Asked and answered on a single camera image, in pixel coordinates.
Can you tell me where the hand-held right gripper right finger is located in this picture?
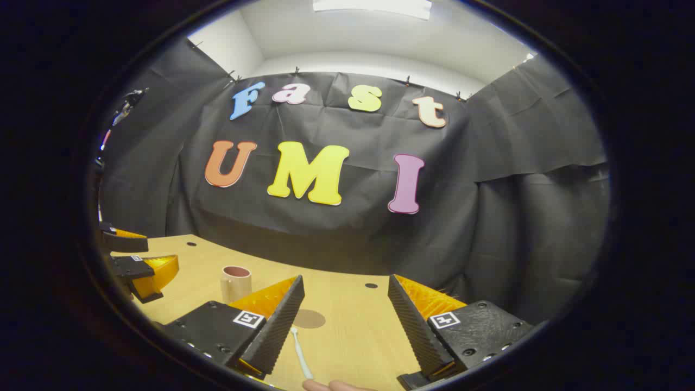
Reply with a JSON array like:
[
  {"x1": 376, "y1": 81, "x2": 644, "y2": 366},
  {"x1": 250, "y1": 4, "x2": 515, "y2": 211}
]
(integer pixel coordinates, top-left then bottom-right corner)
[{"x1": 388, "y1": 274, "x2": 535, "y2": 390}]

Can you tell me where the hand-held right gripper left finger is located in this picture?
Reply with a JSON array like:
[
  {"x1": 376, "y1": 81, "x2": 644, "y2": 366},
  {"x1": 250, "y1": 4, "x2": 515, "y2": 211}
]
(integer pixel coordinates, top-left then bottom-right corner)
[{"x1": 163, "y1": 275, "x2": 306, "y2": 381}]

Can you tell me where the round brown coaster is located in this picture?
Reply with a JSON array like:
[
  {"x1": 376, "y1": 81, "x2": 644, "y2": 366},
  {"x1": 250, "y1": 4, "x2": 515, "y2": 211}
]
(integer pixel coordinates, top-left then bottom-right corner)
[{"x1": 293, "y1": 309, "x2": 326, "y2": 330}]

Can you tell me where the pale green toothbrush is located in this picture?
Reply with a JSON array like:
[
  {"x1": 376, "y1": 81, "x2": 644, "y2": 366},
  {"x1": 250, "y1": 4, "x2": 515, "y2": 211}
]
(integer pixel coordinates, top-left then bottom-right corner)
[{"x1": 290, "y1": 326, "x2": 314, "y2": 380}]

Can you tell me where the beige cup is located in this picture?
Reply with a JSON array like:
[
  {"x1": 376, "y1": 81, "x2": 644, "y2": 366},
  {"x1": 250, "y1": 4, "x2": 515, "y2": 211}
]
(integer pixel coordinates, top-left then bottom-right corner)
[{"x1": 220, "y1": 266, "x2": 252, "y2": 304}]

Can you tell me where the wooden desktop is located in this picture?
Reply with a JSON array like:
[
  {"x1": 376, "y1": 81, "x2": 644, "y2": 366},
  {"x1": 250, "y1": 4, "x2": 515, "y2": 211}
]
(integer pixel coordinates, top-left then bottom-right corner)
[{"x1": 109, "y1": 234, "x2": 467, "y2": 391}]

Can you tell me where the black backdrop cloth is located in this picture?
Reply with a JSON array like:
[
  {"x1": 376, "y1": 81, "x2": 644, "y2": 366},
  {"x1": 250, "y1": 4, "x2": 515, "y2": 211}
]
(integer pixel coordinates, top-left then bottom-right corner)
[{"x1": 98, "y1": 37, "x2": 610, "y2": 326}]

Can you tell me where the ceiling light panel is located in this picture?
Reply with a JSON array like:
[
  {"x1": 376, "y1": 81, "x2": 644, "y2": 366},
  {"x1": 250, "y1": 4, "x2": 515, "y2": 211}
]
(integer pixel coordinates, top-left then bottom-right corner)
[{"x1": 312, "y1": 0, "x2": 433, "y2": 21}]

